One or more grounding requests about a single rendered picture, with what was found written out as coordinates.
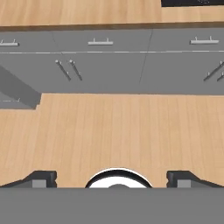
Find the grey corner cupboard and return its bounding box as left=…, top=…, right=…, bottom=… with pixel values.
left=0, top=65, right=42, bottom=111

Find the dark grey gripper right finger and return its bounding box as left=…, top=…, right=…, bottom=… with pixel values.
left=165, top=170, right=224, bottom=189

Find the silver drawer handle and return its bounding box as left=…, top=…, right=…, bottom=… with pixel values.
left=189, top=36, right=221, bottom=46
left=87, top=38, right=115, bottom=46
left=0, top=38, right=20, bottom=47

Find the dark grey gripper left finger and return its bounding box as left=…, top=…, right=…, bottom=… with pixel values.
left=0, top=170, right=58, bottom=189

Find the grey cupboard door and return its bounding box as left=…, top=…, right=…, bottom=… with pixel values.
left=138, top=51, right=224, bottom=96
left=60, top=52, right=147, bottom=95
left=0, top=52, right=74, bottom=95

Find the white and black round thing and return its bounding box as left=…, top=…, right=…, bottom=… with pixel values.
left=84, top=167, right=153, bottom=189

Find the grey drawer front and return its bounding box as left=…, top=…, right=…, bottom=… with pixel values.
left=52, top=29, right=154, bottom=54
left=0, top=30, right=63, bottom=54
left=144, top=27, right=224, bottom=53

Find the black hob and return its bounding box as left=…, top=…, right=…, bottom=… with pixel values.
left=160, top=0, right=224, bottom=8

